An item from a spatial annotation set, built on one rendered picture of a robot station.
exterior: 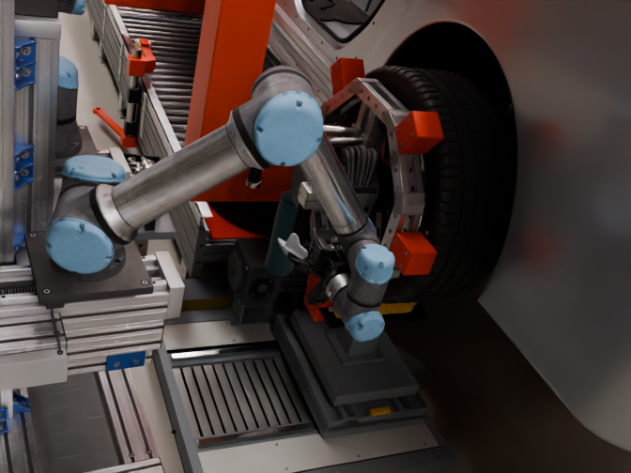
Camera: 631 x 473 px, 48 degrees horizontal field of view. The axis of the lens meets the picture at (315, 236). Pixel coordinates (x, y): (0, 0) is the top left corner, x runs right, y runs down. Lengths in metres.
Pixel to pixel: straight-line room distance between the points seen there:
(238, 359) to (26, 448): 0.80
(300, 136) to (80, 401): 1.17
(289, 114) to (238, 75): 1.04
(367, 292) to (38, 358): 0.64
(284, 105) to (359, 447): 1.39
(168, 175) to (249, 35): 0.98
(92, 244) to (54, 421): 0.85
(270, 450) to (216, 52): 1.18
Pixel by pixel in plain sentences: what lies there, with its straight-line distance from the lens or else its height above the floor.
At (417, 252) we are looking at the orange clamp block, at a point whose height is 0.88.
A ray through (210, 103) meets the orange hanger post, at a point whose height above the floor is 0.87.
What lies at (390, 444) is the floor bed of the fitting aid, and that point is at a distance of 2.36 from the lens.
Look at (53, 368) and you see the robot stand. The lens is 1.49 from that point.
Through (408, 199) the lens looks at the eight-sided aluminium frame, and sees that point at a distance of 1.73.
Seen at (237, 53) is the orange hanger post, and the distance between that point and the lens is 2.16.
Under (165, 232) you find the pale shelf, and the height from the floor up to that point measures 0.45.
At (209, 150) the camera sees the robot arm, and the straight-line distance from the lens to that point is 1.22.
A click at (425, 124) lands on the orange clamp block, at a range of 1.70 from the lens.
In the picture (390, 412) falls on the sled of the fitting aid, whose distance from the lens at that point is 2.31.
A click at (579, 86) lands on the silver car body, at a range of 1.62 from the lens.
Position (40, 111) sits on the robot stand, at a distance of 1.57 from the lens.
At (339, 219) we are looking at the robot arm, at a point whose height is 1.02.
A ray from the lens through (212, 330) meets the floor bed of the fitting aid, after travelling 2.55.
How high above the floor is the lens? 1.75
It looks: 32 degrees down
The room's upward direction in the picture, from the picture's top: 16 degrees clockwise
